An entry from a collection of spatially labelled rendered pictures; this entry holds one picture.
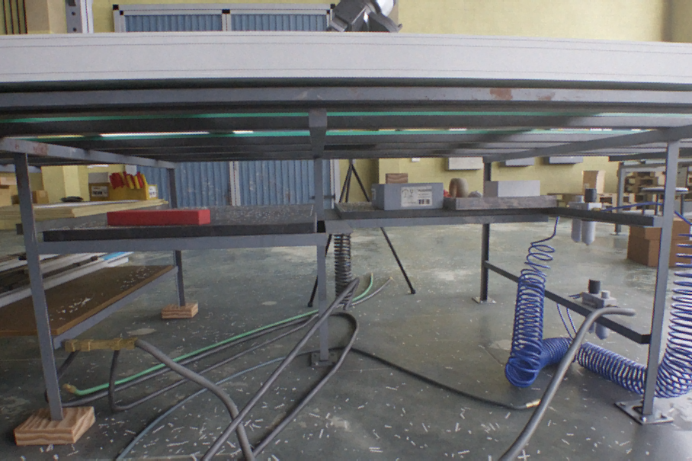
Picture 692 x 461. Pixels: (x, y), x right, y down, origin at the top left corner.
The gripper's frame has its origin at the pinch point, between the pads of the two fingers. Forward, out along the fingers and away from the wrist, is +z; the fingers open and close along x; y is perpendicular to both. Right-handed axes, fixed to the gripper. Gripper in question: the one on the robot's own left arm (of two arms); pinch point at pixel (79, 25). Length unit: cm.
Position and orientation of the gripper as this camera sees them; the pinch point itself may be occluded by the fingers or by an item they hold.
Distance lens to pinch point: 77.2
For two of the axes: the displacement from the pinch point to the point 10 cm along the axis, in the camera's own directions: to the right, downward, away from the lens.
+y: -10.0, 0.3, -0.8
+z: 0.2, 9.9, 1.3
